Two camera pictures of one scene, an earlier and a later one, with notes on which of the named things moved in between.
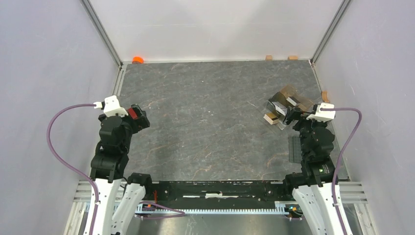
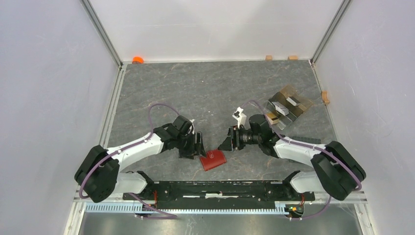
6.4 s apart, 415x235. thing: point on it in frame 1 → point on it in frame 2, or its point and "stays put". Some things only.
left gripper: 142,121 → 194,149
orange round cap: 137,60 stays put
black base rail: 198,191 stays put
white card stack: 280,107 stays put
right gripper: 295,113 → 233,142
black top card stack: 292,100 stays put
